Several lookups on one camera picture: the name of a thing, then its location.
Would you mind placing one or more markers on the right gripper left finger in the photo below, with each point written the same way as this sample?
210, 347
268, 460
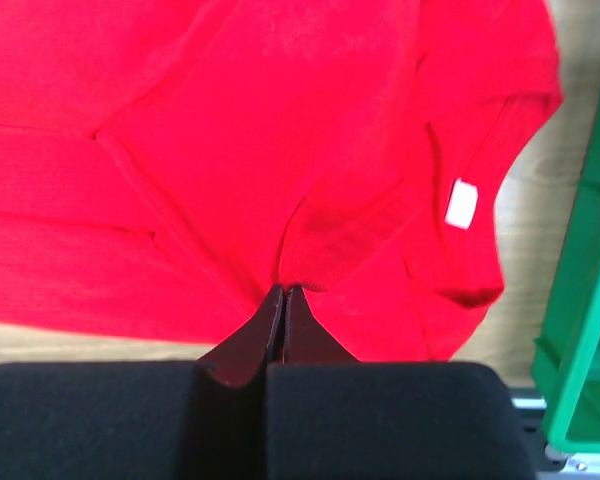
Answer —
179, 419

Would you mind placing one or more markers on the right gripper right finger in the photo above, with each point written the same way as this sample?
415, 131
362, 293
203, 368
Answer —
330, 416

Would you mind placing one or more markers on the plain red t shirt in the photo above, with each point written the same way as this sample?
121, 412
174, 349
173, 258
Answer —
163, 164

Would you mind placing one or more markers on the green plastic bin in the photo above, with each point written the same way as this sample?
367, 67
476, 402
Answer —
566, 366

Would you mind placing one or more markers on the aluminium frame rail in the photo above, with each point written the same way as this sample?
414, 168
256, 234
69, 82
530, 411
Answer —
548, 462

